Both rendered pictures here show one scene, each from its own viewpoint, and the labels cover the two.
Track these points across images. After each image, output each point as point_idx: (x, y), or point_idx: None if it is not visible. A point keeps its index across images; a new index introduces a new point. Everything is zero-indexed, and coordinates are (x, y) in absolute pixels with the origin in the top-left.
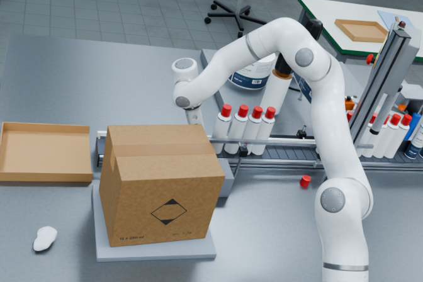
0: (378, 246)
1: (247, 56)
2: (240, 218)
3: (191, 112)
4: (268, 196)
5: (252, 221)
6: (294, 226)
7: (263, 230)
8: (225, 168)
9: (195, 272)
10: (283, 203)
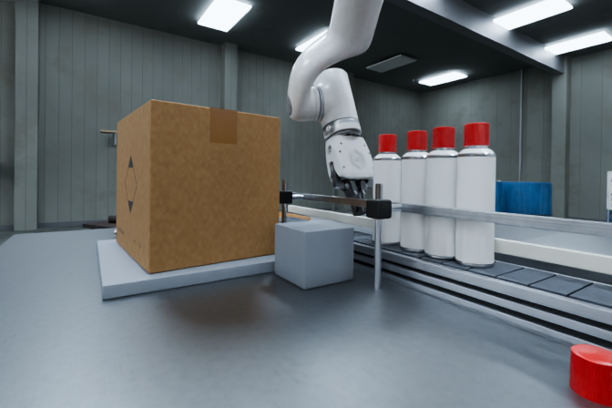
0: None
1: None
2: (248, 307)
3: (327, 142)
4: (385, 330)
5: (253, 321)
6: (303, 402)
7: (229, 340)
8: (325, 227)
9: (62, 290)
10: (393, 359)
